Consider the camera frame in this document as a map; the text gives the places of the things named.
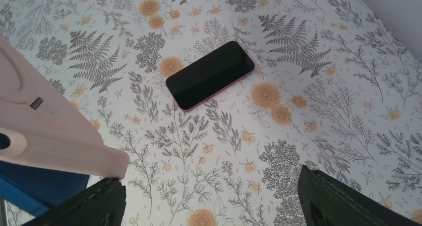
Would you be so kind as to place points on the phone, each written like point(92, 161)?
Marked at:
point(209, 75)
point(48, 149)

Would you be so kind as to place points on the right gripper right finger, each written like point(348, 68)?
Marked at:
point(326, 201)

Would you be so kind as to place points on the floral patterned table mat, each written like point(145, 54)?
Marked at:
point(332, 89)

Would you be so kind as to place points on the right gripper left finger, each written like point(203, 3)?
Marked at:
point(101, 204)

